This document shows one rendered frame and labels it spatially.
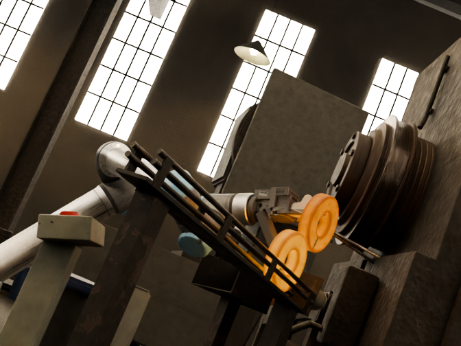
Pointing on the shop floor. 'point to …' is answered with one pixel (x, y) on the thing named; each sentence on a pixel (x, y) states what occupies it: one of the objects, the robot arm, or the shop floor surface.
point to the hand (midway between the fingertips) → (320, 215)
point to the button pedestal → (49, 275)
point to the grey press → (282, 159)
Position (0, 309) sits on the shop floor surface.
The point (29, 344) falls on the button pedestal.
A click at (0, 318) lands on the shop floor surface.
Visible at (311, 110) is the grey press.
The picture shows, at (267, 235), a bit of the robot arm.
